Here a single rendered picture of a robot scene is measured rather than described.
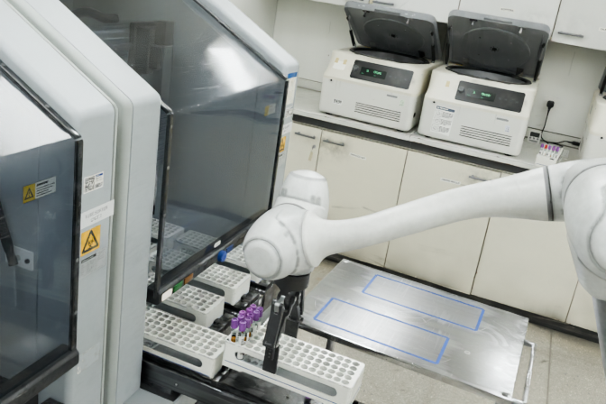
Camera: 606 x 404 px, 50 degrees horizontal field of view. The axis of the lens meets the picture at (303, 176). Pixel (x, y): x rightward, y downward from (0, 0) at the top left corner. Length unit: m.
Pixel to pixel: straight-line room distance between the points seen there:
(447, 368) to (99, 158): 1.00
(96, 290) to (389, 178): 2.59
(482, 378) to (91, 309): 0.95
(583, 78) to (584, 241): 3.14
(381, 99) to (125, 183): 2.49
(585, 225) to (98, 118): 0.79
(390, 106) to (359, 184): 0.49
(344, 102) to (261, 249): 2.64
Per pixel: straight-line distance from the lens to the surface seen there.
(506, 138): 3.54
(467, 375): 1.71
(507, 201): 1.20
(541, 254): 3.69
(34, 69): 1.18
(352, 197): 3.78
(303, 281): 1.34
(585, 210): 1.01
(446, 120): 3.55
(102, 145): 1.19
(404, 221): 1.15
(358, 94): 3.64
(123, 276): 1.37
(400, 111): 3.58
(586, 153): 3.54
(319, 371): 1.41
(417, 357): 1.72
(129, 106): 1.23
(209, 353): 1.52
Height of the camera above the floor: 1.73
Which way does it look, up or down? 19 degrees down
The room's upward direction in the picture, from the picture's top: 9 degrees clockwise
